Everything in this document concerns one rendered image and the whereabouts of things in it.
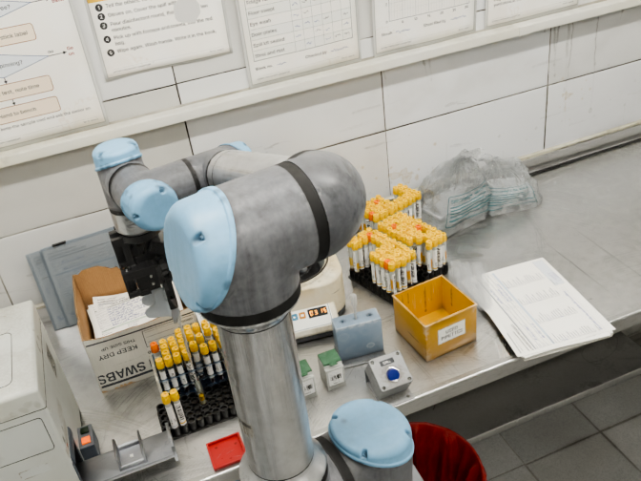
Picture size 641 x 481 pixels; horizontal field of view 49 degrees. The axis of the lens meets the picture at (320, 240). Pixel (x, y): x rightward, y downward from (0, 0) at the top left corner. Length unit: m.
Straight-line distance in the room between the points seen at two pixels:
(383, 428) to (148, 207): 0.46
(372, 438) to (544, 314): 0.75
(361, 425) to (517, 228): 1.07
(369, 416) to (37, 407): 0.55
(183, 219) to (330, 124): 1.19
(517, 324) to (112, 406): 0.90
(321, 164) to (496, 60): 1.34
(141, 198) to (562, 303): 1.01
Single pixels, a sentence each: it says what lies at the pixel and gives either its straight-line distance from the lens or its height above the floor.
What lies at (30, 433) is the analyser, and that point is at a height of 1.09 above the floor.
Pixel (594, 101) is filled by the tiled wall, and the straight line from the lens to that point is 2.31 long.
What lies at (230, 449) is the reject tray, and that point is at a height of 0.88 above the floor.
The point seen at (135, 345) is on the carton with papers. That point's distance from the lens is 1.58.
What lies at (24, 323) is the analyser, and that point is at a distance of 1.40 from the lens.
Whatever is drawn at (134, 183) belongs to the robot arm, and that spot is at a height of 1.47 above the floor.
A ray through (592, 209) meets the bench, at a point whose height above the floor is 0.87.
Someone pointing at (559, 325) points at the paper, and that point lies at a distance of 1.62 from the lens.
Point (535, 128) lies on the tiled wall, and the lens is 2.20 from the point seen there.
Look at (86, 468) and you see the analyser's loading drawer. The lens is 1.45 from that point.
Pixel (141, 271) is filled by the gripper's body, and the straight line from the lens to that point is 1.24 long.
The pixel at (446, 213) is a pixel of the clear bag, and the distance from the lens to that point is 1.90.
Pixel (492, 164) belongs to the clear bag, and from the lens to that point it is 2.01.
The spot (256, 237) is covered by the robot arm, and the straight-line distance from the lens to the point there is 0.69.
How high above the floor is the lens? 1.92
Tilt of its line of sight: 32 degrees down
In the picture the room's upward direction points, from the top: 8 degrees counter-clockwise
